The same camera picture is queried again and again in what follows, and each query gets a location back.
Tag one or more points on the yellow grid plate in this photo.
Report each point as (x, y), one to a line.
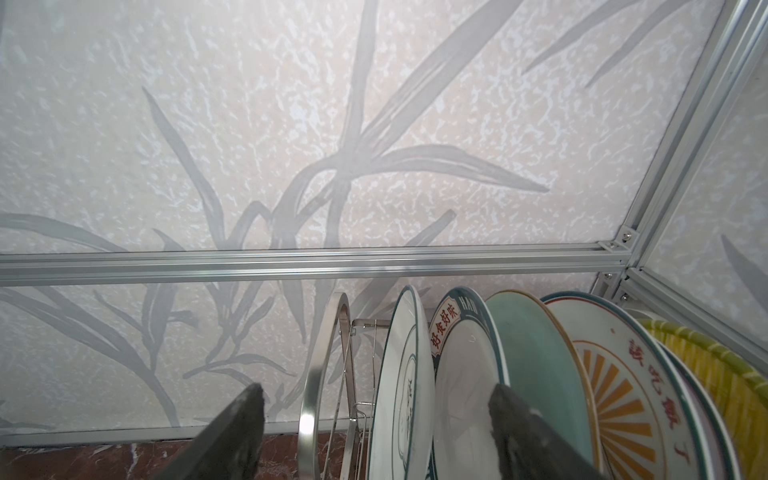
(738, 390)

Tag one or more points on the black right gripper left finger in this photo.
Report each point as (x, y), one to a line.
(229, 447)

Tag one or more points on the green rimmed Chinese text plate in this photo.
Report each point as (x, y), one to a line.
(469, 362)

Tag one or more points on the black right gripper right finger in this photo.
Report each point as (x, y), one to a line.
(527, 447)

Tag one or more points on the steel two-tier dish rack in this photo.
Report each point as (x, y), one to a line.
(337, 411)

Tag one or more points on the aluminium cage frame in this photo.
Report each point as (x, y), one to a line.
(184, 184)

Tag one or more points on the mint green flower plate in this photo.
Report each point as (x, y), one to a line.
(546, 372)

